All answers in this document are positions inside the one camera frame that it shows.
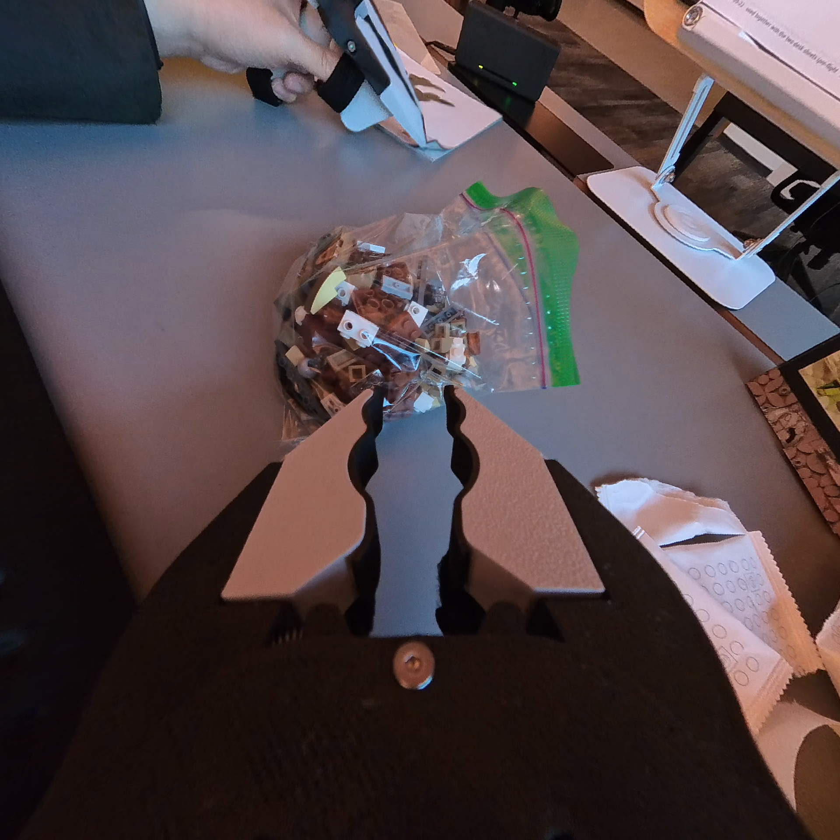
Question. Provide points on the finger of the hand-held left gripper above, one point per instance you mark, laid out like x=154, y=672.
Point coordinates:
x=387, y=46
x=367, y=111

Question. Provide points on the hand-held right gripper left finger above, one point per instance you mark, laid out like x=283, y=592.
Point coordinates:
x=295, y=525

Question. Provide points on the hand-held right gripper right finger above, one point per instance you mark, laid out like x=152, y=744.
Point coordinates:
x=525, y=525

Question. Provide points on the white instruction booklet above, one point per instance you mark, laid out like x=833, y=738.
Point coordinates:
x=466, y=118

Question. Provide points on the clear zip bag of bricks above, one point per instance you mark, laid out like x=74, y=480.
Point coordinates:
x=394, y=308

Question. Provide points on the grey desk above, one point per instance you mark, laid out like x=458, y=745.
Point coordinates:
x=164, y=262

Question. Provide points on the person's left hand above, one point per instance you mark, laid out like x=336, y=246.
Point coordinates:
x=229, y=33

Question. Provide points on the black charger box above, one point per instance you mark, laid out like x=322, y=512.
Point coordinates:
x=505, y=46

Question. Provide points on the crumpled white paper bag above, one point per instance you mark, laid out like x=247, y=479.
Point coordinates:
x=663, y=505

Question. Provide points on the white paper bag with circles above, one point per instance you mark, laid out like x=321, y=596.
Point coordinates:
x=735, y=604

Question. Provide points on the framed picture on cork mat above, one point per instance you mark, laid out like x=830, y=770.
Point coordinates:
x=794, y=446

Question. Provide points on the white document stand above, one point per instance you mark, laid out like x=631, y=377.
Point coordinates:
x=656, y=223

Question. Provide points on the grey table with brown edge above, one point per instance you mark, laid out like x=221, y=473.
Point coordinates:
x=781, y=315

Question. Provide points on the white bag with dark print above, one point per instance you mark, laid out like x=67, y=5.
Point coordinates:
x=787, y=741

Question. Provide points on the printed instruction sheet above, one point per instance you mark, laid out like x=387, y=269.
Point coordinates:
x=787, y=26

